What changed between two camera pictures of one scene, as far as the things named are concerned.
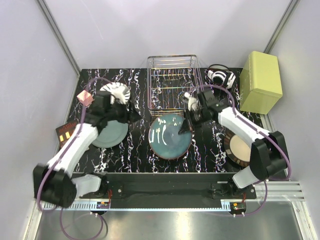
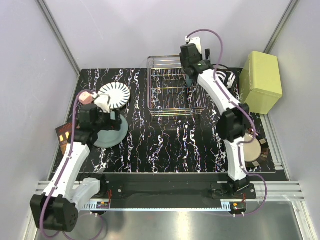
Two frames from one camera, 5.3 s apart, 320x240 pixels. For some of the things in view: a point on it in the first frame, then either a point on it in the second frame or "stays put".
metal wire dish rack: x=169 y=77 stays put
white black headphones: x=226 y=78 stays put
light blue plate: x=113 y=133 stays put
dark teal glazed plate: x=165 y=140 -> x=189 y=80
